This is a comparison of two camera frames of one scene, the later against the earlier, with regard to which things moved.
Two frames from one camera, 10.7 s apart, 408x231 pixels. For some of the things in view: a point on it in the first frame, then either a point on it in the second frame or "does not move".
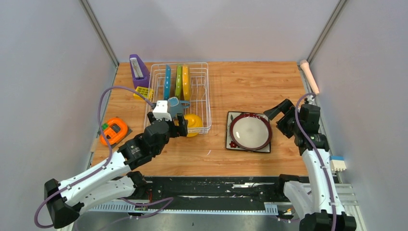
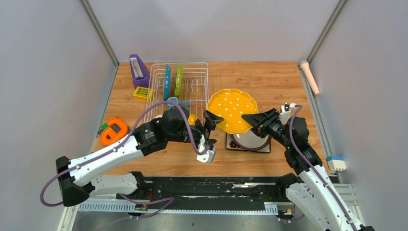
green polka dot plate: [178, 81] does not move
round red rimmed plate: [250, 131] does not move
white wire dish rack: [185, 86] does not move
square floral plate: [229, 144] does not move
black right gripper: [284, 107] -> [257, 120]
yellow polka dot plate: [186, 82] -> [231, 104]
